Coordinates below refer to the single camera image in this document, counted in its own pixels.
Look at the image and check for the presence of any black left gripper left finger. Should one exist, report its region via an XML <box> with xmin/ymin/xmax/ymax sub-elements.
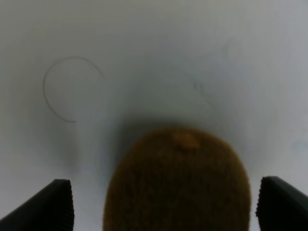
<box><xmin>0</xmin><ymin>179</ymin><xmax>74</xmax><ymax>231</ymax></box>

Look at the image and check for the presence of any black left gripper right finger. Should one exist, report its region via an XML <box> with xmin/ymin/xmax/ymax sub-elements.
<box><xmin>256</xmin><ymin>176</ymin><xmax>308</xmax><ymax>231</ymax></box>

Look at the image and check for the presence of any brown kiwi fruit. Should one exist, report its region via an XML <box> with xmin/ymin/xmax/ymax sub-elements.
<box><xmin>103</xmin><ymin>128</ymin><xmax>251</xmax><ymax>231</ymax></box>

